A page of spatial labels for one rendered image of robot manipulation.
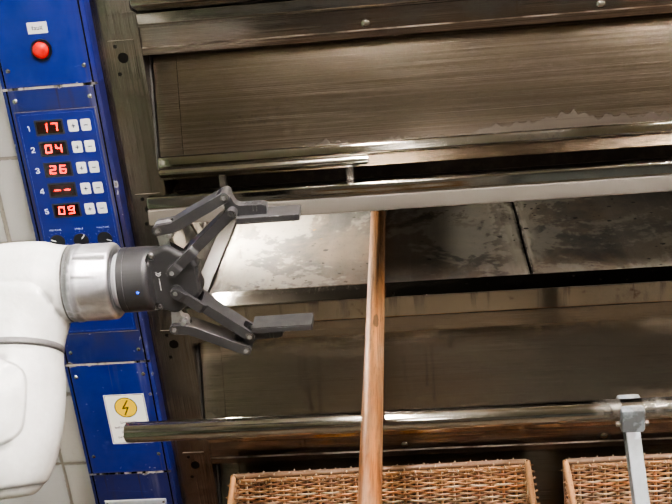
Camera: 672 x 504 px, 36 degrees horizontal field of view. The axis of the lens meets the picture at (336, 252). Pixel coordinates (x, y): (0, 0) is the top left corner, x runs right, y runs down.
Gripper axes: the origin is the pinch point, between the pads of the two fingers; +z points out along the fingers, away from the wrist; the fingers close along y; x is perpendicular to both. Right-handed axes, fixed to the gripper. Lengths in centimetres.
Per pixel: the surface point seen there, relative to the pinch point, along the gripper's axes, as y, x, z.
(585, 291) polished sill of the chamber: 32, -54, 42
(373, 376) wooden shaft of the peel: 28.2, -23.3, 6.1
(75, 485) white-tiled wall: 68, -56, -55
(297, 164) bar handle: 2.7, -45.4, -4.0
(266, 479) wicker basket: 65, -51, -17
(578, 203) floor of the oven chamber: 31, -92, 47
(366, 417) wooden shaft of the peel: 28.4, -12.9, 5.3
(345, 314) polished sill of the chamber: 34, -55, 0
